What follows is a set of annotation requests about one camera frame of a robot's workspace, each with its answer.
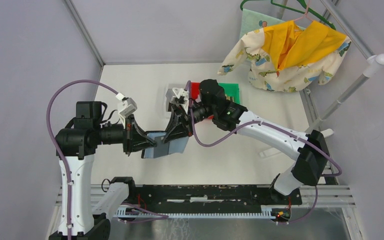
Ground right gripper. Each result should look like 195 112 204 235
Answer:
161 101 216 143

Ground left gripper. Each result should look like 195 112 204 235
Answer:
94 112 157 154

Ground black leather card holder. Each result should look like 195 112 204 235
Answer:
141 131 189 159

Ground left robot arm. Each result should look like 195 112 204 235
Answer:
48 101 157 240

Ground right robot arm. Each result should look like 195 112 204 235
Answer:
163 79 330 204

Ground cards in green bin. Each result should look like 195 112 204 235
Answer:
225 95 238 103

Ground white plastic bin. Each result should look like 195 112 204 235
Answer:
163 83 182 119

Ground red plastic bin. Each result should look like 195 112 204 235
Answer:
186 82 213 123

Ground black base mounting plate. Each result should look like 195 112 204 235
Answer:
125 184 303 214

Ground green plastic bin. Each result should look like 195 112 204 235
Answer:
219 83 241 104

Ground yellow cream children's jacket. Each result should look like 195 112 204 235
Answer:
217 20 352 93

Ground light green towel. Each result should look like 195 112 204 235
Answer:
237 8 309 65

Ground white clothes rack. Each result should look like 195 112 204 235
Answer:
258 0 384 159

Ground pink clothes hanger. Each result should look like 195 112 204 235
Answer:
293 0 314 23

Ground green clothes hanger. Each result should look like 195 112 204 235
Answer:
239 0 340 32

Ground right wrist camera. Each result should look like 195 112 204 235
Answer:
168 88 189 114

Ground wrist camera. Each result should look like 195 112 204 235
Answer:
168 88 189 114
117 97 138 128

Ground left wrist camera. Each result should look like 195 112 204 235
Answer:
117 97 138 128

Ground white cable tray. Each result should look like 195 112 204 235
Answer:
114 205 291 221

